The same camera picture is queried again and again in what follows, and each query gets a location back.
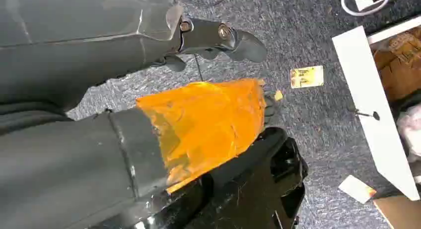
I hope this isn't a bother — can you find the white card with orange corner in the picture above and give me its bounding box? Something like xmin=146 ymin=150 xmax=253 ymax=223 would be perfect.
xmin=338 ymin=174 xmax=378 ymax=205

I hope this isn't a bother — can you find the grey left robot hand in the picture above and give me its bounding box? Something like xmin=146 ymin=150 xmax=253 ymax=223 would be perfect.
xmin=0 ymin=0 xmax=277 ymax=229

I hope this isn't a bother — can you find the white cable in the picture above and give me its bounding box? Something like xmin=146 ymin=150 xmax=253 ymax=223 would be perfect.
xmin=341 ymin=0 xmax=395 ymax=17

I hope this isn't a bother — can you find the brown cardboard box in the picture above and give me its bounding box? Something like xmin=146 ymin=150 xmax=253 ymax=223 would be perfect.
xmin=372 ymin=26 xmax=421 ymax=103

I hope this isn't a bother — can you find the white plastic bag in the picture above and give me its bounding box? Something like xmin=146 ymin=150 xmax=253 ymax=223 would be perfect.
xmin=396 ymin=104 xmax=421 ymax=163

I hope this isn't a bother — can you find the yellow printed card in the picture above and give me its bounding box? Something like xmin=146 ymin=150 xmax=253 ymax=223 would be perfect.
xmin=290 ymin=65 xmax=325 ymax=89

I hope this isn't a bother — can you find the white desk panel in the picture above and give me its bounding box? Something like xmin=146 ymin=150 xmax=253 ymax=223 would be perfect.
xmin=331 ymin=14 xmax=421 ymax=202

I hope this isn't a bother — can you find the flat brown cardboard sheet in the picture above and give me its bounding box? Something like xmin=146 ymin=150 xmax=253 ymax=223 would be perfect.
xmin=373 ymin=195 xmax=421 ymax=229

